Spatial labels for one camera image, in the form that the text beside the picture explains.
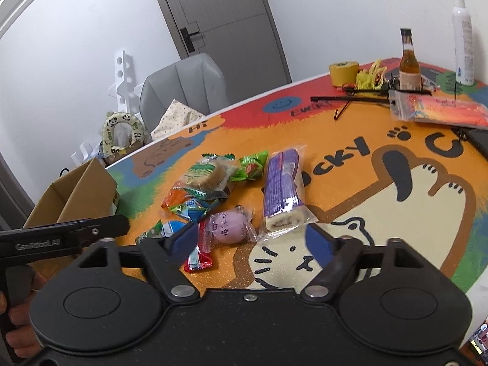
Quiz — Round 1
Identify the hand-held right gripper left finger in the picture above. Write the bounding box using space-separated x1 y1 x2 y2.
78 221 201 303

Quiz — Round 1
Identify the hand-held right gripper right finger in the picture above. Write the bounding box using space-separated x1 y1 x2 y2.
300 223 425 303

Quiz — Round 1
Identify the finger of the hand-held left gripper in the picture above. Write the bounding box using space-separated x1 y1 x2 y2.
57 215 129 252

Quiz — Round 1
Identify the blue white snack packet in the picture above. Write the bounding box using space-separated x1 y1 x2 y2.
135 218 191 245

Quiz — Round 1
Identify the red snack packet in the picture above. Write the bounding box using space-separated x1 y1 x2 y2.
183 221 214 273

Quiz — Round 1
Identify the pink ball snack packet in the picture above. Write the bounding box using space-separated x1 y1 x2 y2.
198 205 258 245

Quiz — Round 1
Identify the cardboard box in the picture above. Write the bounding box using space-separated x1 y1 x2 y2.
23 158 120 229

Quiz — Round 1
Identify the green striped snack packet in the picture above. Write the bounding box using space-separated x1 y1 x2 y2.
183 153 235 189

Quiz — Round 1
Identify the small green snack packet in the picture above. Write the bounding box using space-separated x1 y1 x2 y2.
229 150 269 181

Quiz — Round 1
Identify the person's left hand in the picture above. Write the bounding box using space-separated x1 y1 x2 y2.
0 271 47 359

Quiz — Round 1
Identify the blue green snack packet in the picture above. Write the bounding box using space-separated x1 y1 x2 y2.
170 196 220 224

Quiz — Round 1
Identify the orange snack packet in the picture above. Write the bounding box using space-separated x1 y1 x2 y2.
161 187 199 214

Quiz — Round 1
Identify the purple roll cake packet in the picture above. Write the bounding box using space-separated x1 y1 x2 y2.
257 144 319 242

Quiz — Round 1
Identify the panda print neck pillow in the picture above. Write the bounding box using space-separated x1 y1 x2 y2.
100 110 147 157

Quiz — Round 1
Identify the colourful printed table mat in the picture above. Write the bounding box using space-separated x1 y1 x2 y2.
105 58 488 294

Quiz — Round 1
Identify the dotted cream cushion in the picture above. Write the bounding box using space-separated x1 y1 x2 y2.
150 99 204 141

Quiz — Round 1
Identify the white perforated rack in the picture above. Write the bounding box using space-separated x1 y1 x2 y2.
107 49 143 117

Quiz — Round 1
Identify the grey chair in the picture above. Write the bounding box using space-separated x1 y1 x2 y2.
139 53 231 132

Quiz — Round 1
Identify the yellow tape roll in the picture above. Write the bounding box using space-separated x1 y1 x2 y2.
330 61 360 88

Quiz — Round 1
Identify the clear bag with orange contents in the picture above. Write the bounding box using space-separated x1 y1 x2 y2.
389 89 488 129

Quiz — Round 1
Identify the phone with lit screen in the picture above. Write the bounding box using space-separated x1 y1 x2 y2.
468 316 488 366

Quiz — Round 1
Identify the black tablet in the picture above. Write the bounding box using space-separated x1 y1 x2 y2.
457 127 488 157

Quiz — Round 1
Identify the brown glass bottle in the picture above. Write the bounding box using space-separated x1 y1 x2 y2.
398 28 422 91

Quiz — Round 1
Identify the grey door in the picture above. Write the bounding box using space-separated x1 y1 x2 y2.
147 0 293 107

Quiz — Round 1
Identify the white spray bottle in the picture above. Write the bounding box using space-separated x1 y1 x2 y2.
452 0 474 85

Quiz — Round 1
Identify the white plastic bracket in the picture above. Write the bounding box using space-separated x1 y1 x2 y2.
70 141 100 165

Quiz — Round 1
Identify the black door handle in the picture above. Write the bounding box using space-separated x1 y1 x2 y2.
180 27 201 53

